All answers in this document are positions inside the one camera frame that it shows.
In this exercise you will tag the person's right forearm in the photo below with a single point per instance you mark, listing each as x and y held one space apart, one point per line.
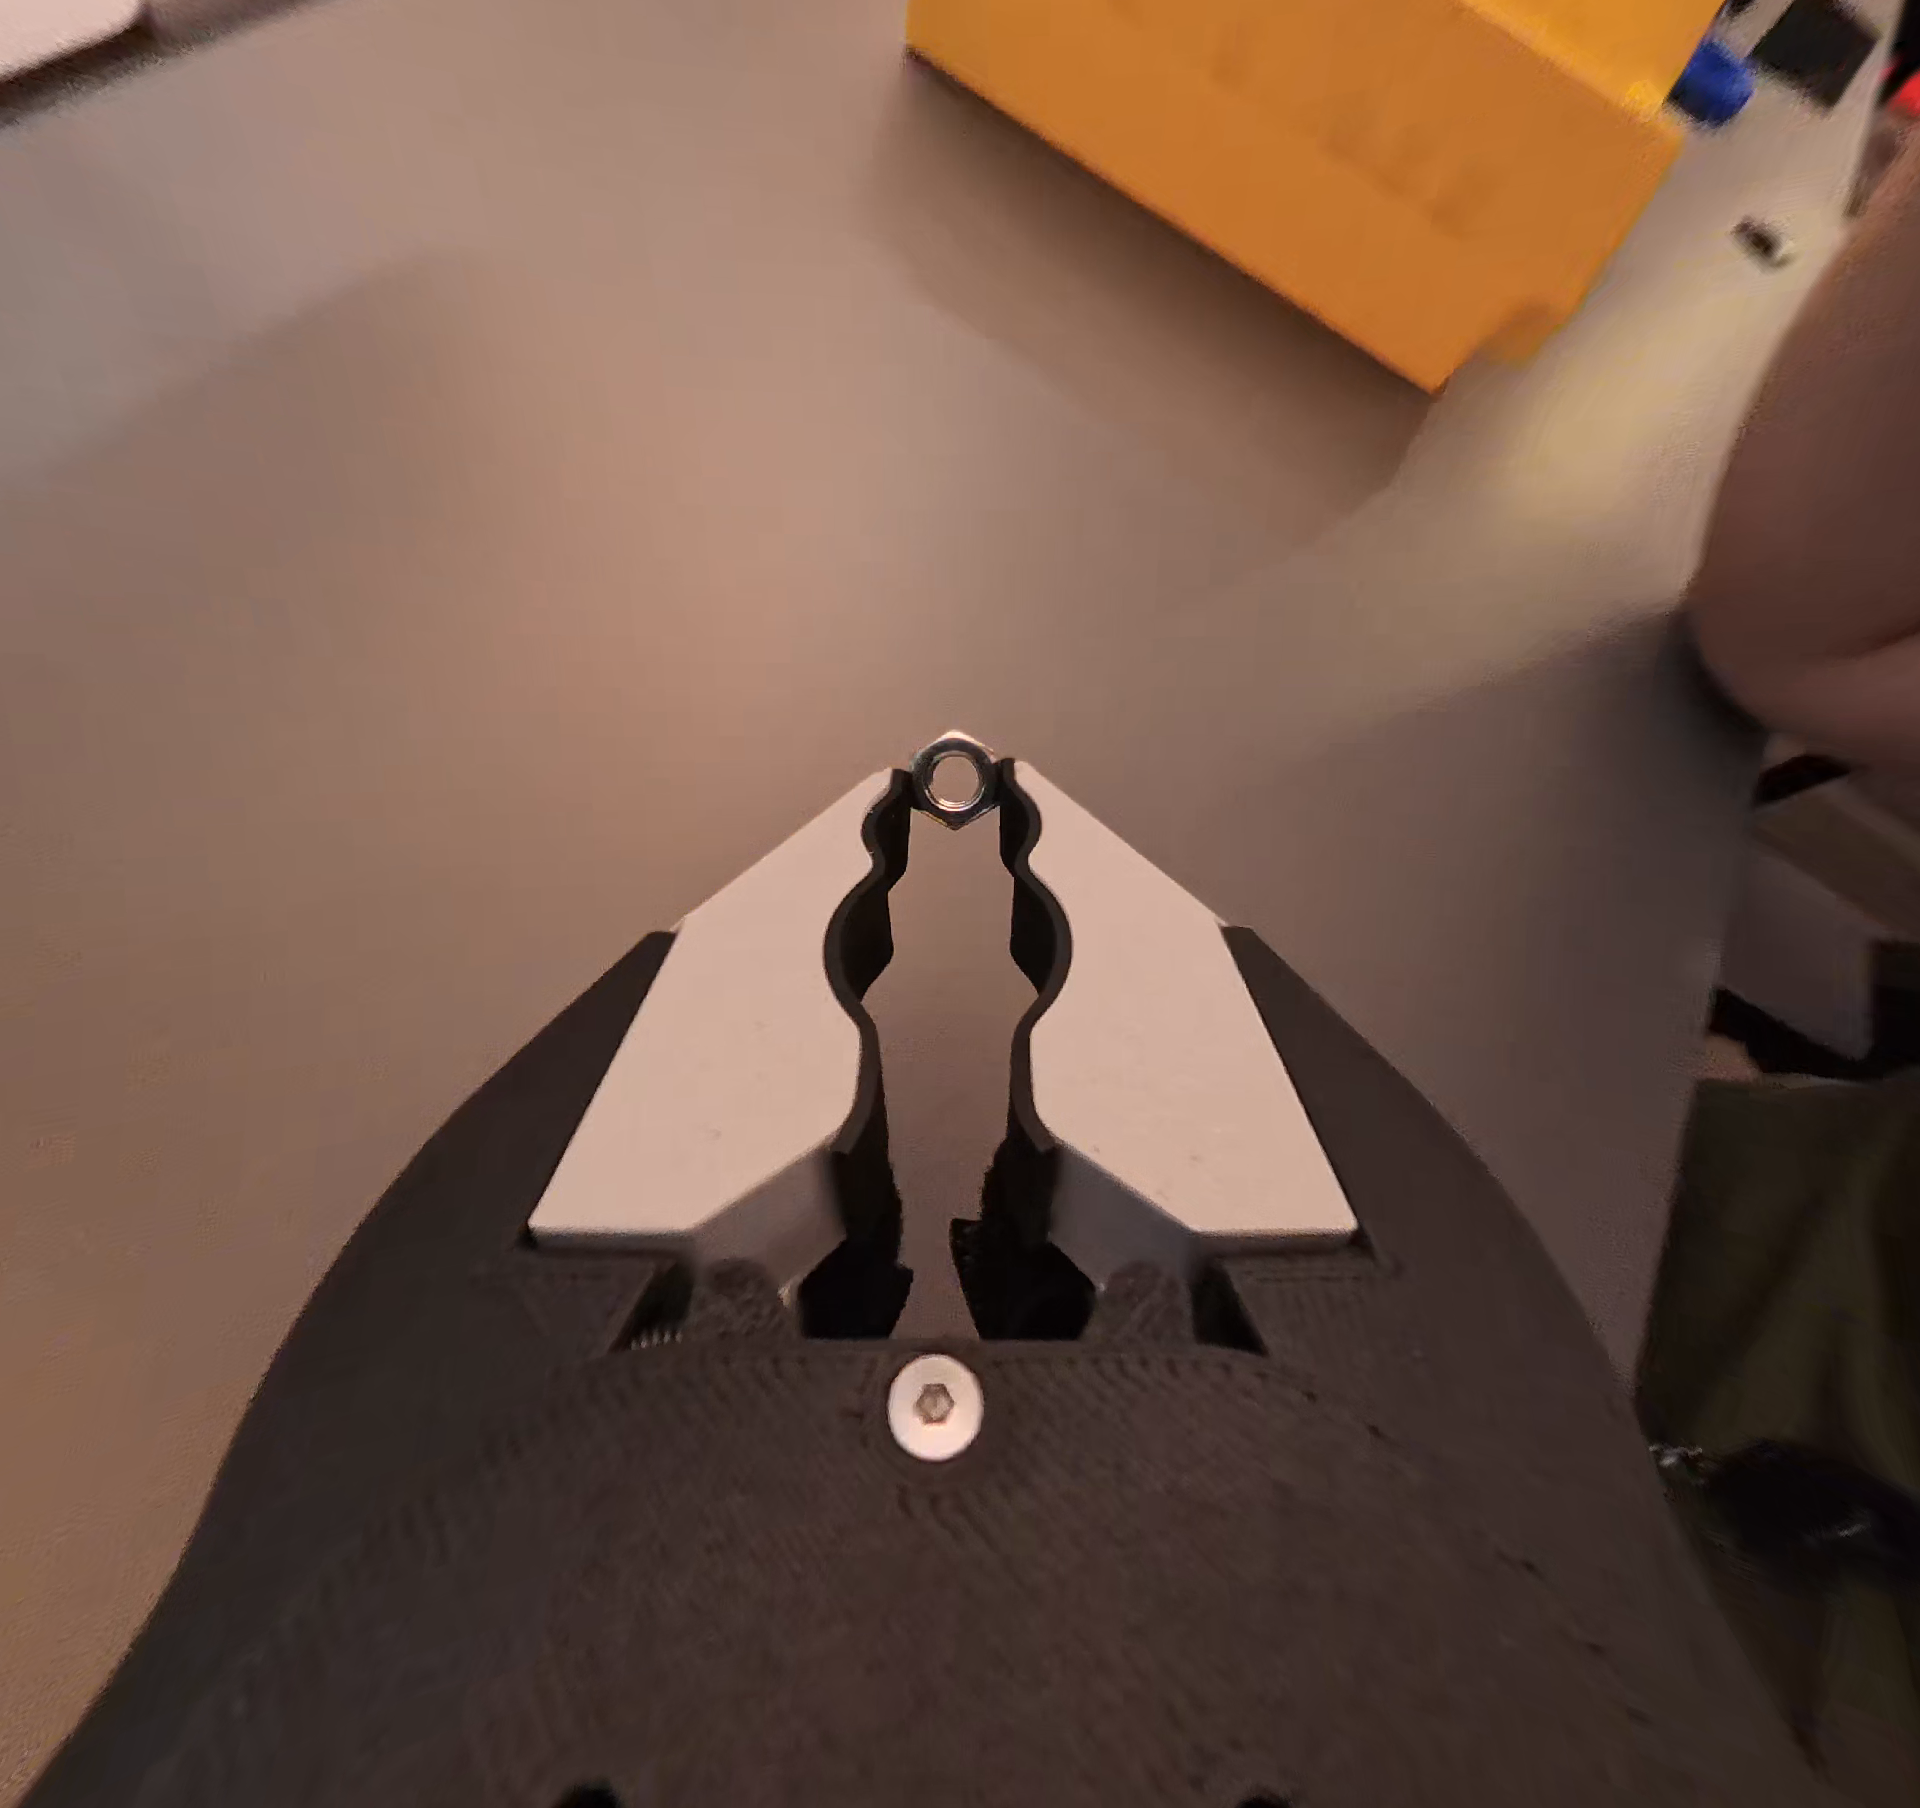
1831 519

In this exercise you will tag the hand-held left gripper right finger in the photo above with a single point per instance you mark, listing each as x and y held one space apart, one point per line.
1185 1089

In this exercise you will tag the small blue object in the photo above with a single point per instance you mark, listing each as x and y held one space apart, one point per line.
1713 79

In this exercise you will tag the yellow plastic bin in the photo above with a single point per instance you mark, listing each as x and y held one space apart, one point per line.
1276 68

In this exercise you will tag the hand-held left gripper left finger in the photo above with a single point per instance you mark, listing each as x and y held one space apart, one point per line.
705 1089

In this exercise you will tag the steel hex nut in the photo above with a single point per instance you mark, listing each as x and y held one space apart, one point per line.
926 784

